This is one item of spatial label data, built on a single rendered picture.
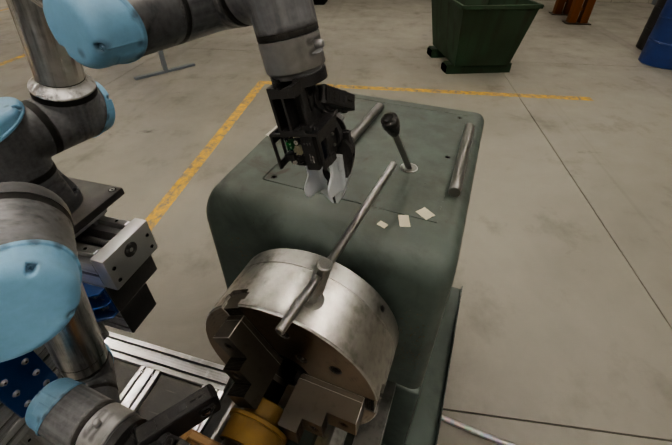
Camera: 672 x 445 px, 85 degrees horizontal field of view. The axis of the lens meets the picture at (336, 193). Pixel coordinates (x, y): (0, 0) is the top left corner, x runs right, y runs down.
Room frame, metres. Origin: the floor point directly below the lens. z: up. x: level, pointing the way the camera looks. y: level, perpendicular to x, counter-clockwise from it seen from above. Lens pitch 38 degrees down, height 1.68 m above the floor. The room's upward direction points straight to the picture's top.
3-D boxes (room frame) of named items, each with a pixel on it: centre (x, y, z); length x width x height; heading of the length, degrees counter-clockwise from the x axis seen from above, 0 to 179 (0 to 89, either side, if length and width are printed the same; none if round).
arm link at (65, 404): (0.23, 0.40, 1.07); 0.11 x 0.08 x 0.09; 68
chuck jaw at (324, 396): (0.24, 0.01, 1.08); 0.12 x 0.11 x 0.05; 68
